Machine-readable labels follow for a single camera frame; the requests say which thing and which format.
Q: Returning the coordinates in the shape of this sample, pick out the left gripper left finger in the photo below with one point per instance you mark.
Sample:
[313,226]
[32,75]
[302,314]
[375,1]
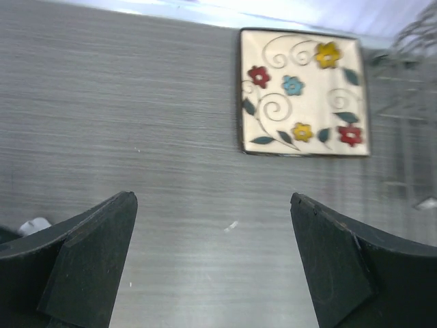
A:
[67,275]

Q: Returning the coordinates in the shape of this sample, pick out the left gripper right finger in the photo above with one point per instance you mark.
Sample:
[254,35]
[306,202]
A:
[360,276]

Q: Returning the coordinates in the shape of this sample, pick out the floral square plate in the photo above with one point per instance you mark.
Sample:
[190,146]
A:
[302,94]

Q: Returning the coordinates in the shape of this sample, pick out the grey wire dish rack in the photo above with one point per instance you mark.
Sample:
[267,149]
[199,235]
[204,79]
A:
[409,68]

